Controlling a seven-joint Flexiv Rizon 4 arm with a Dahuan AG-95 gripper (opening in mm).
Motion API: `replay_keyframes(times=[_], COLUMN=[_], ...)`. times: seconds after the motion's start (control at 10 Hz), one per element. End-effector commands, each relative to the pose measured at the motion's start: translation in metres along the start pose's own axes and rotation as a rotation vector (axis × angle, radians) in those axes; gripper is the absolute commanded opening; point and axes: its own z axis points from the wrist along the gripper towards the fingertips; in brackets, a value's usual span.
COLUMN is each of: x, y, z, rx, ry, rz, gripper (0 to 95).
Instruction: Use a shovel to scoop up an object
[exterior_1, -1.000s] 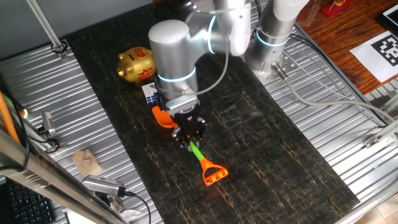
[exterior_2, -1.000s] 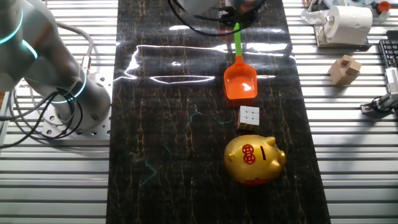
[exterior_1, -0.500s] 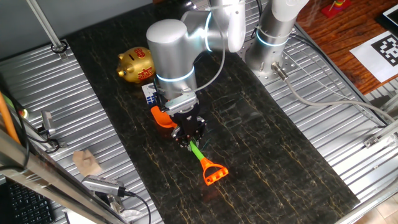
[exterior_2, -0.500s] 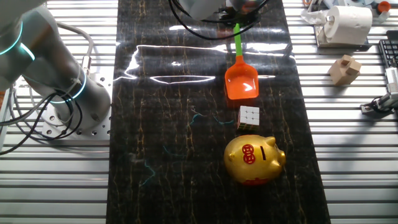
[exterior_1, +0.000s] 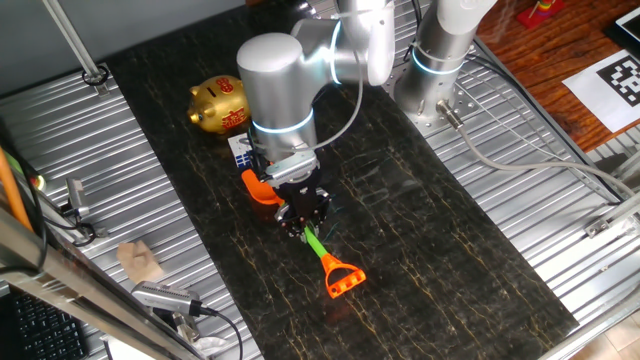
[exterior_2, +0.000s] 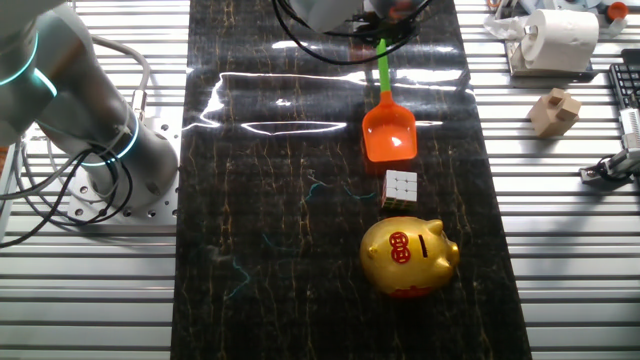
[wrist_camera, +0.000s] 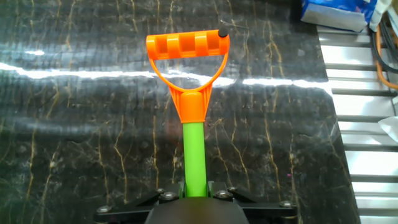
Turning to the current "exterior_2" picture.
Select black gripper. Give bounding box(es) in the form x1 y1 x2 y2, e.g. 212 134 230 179
352 14 419 49

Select orange toy shovel green handle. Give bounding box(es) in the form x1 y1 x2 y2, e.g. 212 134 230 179
361 38 419 163

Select white faced puzzle cube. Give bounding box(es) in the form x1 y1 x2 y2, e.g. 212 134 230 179
381 169 419 211

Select crumpled white tissue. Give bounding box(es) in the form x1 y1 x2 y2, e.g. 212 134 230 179
483 13 531 42

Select dark paper roll tray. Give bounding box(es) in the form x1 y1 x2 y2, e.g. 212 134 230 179
504 39 596 84

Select white toilet paper roll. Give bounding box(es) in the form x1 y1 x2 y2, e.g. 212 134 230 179
519 8 600 74

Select wooden interlocking block puzzle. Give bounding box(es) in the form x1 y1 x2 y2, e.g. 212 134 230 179
527 88 583 139

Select orange capped small bottle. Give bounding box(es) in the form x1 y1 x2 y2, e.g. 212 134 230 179
607 1 630 36

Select black computer keyboard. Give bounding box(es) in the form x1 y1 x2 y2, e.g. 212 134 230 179
608 48 640 109

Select golden piggy bank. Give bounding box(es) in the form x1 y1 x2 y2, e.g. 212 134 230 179
359 216 460 300

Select black marble pattern mat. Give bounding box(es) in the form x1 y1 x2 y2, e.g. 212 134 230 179
169 0 532 360

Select silver depth camera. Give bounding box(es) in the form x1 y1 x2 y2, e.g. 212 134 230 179
618 107 640 151

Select thick grey robot cable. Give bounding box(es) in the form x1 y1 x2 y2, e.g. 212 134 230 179
89 35 151 121

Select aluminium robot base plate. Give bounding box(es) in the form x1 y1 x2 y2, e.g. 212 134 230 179
67 107 182 226

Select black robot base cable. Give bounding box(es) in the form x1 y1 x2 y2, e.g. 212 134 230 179
0 144 135 249

